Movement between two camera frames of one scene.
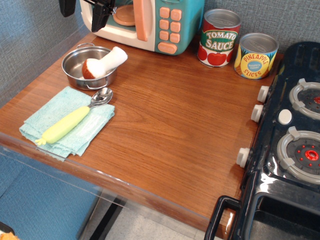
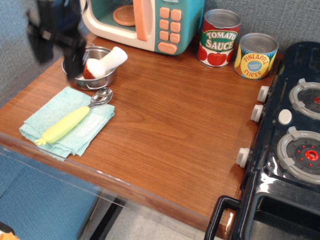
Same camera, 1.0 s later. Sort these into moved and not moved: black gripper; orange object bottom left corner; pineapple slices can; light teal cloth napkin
Moved: black gripper
Not moved: light teal cloth napkin; orange object bottom left corner; pineapple slices can
